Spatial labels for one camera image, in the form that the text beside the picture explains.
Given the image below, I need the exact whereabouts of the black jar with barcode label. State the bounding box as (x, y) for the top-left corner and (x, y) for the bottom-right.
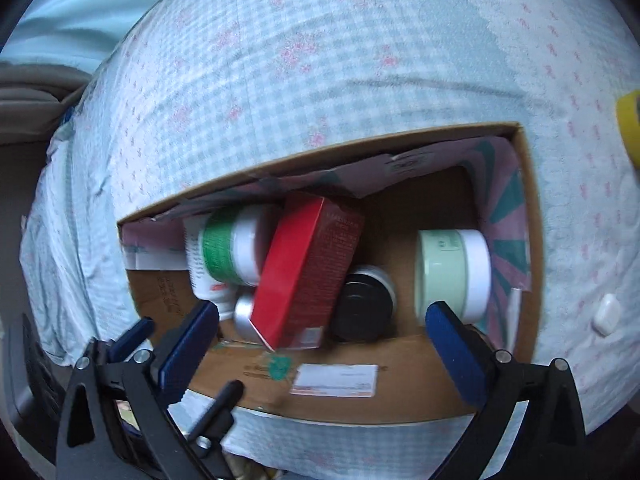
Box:
(329, 266), (397, 344)

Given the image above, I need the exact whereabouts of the white earbuds case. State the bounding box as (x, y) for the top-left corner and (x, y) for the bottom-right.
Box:
(592, 292), (622, 337)

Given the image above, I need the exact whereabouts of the red rectangular box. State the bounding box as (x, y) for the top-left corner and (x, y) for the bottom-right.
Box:
(250, 193), (364, 351)

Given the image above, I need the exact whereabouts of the light blue sheer curtain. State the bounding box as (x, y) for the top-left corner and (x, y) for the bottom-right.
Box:
(1, 0), (160, 74)

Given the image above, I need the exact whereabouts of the checkered light blue bedspread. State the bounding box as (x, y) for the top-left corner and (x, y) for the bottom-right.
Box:
(19, 0), (640, 480)

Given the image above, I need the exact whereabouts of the yellow tape roll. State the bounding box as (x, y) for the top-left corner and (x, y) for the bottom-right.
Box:
(615, 89), (640, 169)

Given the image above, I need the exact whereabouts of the pale green white-lid jar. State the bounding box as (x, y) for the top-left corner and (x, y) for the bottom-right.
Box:
(414, 230), (491, 325)

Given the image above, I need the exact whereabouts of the white medicine bottle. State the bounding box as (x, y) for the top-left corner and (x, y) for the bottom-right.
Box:
(183, 214), (238, 321)

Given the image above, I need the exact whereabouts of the green label white jar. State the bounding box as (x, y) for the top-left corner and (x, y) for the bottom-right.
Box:
(201, 204), (280, 287)

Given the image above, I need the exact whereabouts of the grey left drape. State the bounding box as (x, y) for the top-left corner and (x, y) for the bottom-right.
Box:
(0, 63), (91, 145)

